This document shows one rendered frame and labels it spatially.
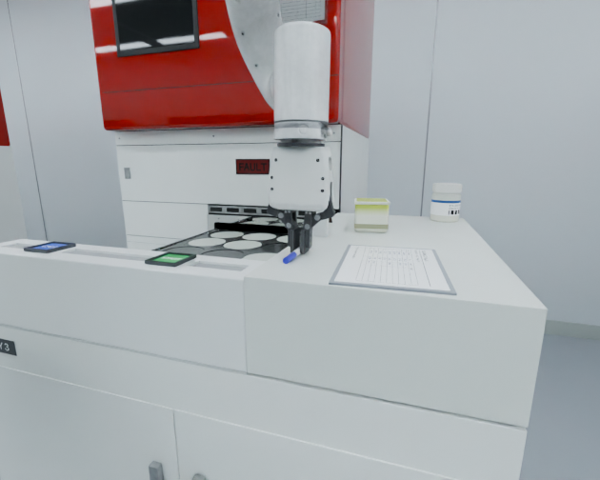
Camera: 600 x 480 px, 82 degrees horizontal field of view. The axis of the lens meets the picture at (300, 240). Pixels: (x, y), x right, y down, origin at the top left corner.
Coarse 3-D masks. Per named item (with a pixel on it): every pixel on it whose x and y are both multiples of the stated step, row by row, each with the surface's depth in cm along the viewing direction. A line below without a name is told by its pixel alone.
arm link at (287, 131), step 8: (280, 128) 51; (288, 128) 50; (296, 128) 50; (304, 128) 49; (312, 128) 50; (320, 128) 51; (328, 128) 53; (280, 136) 51; (288, 136) 50; (296, 136) 50; (304, 136) 50; (312, 136) 50; (320, 136) 51
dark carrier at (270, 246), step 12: (228, 240) 96; (240, 240) 97; (252, 240) 96; (264, 240) 96; (276, 240) 96; (192, 252) 84; (204, 252) 84; (216, 252) 84; (228, 252) 84; (240, 252) 84; (252, 252) 83; (264, 252) 83; (276, 252) 83
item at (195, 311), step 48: (0, 288) 62; (48, 288) 58; (96, 288) 55; (144, 288) 52; (192, 288) 49; (240, 288) 46; (96, 336) 57; (144, 336) 54; (192, 336) 51; (240, 336) 48
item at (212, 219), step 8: (208, 216) 117; (216, 216) 116; (224, 216) 115; (232, 216) 114; (240, 216) 113; (248, 216) 112; (256, 216) 111; (264, 216) 111; (208, 224) 117; (256, 224) 112; (264, 224) 111; (272, 224) 110; (280, 224) 109
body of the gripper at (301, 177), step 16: (288, 144) 51; (304, 144) 50; (320, 144) 52; (272, 160) 54; (288, 160) 53; (304, 160) 52; (320, 160) 52; (272, 176) 54; (288, 176) 53; (304, 176) 52; (320, 176) 52; (272, 192) 55; (288, 192) 54; (304, 192) 53; (320, 192) 52; (288, 208) 55; (304, 208) 54; (320, 208) 53
